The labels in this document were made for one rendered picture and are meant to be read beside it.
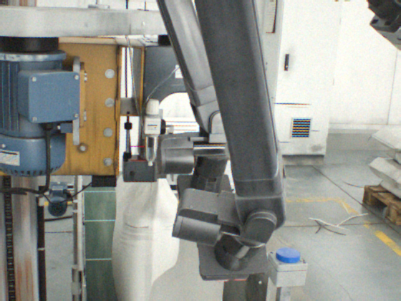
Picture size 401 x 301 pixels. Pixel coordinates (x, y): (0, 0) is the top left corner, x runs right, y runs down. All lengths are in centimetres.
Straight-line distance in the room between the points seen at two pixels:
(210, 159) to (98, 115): 43
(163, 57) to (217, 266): 63
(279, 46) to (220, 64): 450
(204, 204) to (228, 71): 22
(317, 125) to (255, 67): 474
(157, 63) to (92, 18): 23
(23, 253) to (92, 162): 32
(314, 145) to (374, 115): 111
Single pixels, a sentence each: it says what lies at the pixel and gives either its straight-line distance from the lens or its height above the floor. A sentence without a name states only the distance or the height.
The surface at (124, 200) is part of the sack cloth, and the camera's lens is 180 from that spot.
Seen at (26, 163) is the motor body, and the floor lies 112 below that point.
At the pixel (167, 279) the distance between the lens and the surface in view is 133.
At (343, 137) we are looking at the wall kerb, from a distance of 609.
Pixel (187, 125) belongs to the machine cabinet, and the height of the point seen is 53.
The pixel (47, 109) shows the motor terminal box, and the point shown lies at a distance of 107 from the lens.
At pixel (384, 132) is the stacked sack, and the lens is 434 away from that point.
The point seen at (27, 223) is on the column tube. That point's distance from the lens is 149.
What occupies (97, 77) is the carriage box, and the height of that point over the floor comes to 126.
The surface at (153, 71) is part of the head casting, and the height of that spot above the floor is 128.
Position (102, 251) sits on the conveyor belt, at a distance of 249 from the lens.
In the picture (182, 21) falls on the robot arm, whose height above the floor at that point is 141.
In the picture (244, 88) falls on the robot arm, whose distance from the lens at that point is 58.
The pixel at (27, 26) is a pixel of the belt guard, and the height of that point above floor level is 138.
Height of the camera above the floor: 145
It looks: 15 degrees down
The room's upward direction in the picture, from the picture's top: 4 degrees clockwise
